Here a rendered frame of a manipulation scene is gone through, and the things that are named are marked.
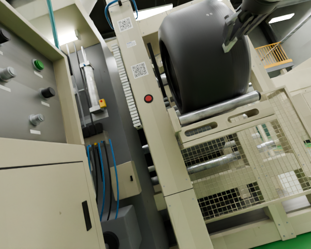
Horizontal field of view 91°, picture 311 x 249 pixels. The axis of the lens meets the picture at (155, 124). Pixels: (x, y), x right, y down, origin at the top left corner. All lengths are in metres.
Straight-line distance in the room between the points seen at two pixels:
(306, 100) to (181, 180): 4.79
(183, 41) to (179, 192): 0.60
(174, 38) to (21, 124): 0.56
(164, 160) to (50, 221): 0.44
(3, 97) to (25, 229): 0.29
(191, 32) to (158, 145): 0.46
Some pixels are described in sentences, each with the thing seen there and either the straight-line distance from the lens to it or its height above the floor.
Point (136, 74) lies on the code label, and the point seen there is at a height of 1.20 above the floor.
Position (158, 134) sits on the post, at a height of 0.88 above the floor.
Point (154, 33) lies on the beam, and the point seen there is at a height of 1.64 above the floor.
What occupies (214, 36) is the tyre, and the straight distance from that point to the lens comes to 0.67.
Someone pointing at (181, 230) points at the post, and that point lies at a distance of 0.75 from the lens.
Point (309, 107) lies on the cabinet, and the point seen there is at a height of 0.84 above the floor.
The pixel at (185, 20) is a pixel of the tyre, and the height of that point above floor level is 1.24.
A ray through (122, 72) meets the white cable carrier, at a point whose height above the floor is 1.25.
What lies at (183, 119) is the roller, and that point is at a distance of 0.63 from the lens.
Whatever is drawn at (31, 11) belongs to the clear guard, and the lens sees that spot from 0.78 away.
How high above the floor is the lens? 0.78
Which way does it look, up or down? 12 degrees up
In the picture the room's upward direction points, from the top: 18 degrees counter-clockwise
